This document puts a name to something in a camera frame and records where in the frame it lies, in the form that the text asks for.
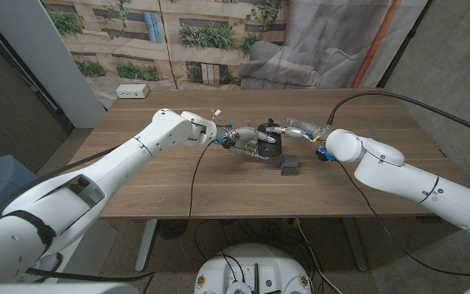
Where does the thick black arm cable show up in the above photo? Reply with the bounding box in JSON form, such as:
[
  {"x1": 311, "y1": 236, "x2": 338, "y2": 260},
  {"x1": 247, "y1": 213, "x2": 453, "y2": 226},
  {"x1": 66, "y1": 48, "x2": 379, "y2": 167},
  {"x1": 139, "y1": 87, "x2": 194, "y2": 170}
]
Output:
[
  {"x1": 0, "y1": 143, "x2": 154, "y2": 283},
  {"x1": 326, "y1": 91, "x2": 470, "y2": 142}
]

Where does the small gray box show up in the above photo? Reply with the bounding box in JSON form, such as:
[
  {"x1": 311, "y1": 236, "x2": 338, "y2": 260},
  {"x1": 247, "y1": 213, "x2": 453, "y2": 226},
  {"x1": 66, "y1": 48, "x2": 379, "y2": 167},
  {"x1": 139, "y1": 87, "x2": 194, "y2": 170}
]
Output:
[{"x1": 279, "y1": 154, "x2": 299, "y2": 176}]

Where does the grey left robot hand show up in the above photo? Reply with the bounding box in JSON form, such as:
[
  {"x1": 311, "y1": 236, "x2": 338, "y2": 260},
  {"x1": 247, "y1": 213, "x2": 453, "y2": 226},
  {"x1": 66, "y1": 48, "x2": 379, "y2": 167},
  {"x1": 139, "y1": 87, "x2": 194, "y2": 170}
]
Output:
[{"x1": 215, "y1": 124, "x2": 277, "y2": 161}]

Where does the white power strip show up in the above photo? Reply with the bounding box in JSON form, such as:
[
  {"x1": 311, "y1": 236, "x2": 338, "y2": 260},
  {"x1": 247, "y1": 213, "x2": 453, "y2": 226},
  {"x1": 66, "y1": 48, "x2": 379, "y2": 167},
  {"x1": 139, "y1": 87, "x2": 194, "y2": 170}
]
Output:
[{"x1": 115, "y1": 83, "x2": 151, "y2": 100}]

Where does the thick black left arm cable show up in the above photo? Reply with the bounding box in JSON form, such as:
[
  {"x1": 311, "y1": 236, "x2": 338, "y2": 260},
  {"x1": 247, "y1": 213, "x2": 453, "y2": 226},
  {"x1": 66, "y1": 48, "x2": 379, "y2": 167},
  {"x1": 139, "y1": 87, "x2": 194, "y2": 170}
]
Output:
[{"x1": 0, "y1": 143, "x2": 154, "y2": 283}]

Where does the thin black left wrist cable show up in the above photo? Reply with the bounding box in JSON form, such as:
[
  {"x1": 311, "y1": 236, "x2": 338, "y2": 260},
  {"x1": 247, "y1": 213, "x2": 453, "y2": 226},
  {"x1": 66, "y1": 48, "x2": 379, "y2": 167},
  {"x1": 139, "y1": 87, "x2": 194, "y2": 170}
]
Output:
[{"x1": 188, "y1": 140, "x2": 216, "y2": 221}]

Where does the black backdrop stand pole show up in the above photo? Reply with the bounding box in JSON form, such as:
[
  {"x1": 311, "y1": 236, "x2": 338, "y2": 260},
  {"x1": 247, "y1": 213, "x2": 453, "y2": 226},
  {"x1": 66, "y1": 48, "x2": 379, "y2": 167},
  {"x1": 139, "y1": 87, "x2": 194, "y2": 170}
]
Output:
[{"x1": 375, "y1": 0, "x2": 434, "y2": 89}]

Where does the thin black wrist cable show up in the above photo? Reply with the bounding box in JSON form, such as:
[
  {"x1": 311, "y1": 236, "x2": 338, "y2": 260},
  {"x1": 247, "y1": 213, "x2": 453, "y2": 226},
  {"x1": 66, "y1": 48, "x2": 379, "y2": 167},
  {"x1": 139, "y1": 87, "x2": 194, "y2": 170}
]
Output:
[
  {"x1": 335, "y1": 159, "x2": 470, "y2": 278},
  {"x1": 188, "y1": 140, "x2": 216, "y2": 221}
]

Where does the white table leg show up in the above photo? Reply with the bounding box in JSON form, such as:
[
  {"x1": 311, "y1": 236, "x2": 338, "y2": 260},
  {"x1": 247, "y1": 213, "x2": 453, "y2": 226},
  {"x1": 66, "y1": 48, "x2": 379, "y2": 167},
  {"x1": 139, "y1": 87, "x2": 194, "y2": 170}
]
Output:
[{"x1": 135, "y1": 219, "x2": 158, "y2": 274}]

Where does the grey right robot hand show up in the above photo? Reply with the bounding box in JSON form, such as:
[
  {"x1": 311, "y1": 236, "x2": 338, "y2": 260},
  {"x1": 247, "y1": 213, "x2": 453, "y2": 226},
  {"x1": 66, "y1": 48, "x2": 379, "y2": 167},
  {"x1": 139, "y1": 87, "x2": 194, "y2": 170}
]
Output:
[{"x1": 265, "y1": 118, "x2": 334, "y2": 144}]

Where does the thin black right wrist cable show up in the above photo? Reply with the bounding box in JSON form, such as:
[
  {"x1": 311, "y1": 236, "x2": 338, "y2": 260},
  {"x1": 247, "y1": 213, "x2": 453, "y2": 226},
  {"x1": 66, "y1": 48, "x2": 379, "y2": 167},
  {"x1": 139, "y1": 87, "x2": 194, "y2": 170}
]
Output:
[{"x1": 335, "y1": 159, "x2": 470, "y2": 278}]

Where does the white floor cable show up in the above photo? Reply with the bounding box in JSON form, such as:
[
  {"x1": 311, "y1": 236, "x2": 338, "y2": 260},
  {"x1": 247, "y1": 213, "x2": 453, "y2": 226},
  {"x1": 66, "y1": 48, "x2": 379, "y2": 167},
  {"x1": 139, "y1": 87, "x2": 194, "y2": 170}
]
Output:
[{"x1": 295, "y1": 218, "x2": 334, "y2": 294}]

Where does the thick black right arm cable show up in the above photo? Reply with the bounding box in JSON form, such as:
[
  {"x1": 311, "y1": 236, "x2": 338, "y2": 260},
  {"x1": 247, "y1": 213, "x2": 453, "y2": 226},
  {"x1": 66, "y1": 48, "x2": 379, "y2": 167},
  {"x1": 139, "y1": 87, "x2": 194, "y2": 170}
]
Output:
[{"x1": 326, "y1": 91, "x2": 470, "y2": 142}]

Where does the white pillar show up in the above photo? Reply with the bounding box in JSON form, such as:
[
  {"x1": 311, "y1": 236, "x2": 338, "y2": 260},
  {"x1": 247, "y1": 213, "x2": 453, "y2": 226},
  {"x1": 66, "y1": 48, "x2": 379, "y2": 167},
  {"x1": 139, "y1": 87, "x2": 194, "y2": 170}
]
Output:
[{"x1": 0, "y1": 0, "x2": 108, "y2": 130}]

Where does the white robot torso edge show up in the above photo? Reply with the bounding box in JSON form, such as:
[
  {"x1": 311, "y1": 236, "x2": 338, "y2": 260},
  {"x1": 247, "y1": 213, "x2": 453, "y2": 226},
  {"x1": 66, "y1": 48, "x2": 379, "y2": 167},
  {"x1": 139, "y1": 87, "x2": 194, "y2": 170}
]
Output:
[{"x1": 0, "y1": 282, "x2": 140, "y2": 294}]

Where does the black round floor fan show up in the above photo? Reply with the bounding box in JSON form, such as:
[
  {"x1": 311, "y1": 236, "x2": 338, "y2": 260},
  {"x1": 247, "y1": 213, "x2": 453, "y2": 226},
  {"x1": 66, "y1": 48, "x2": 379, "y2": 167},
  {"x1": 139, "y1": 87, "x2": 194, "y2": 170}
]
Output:
[{"x1": 156, "y1": 219, "x2": 190, "y2": 240}]

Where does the printed fabric backdrop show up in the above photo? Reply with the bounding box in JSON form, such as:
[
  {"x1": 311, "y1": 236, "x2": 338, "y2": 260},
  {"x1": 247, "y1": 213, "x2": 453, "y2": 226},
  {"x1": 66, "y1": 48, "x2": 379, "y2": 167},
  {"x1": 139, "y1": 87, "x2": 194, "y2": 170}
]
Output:
[{"x1": 40, "y1": 0, "x2": 431, "y2": 110}]

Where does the black cylindrical speaker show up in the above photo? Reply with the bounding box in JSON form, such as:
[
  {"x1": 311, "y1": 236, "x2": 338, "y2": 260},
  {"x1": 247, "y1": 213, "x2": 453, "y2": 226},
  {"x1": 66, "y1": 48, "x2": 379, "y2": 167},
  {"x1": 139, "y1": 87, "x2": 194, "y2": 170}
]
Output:
[{"x1": 256, "y1": 118, "x2": 284, "y2": 158}]

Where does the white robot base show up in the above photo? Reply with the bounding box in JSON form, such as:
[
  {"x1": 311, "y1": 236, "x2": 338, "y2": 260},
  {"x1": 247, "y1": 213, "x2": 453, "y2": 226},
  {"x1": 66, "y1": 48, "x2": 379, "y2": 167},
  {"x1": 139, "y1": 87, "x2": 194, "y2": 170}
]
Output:
[{"x1": 193, "y1": 243, "x2": 313, "y2": 294}]

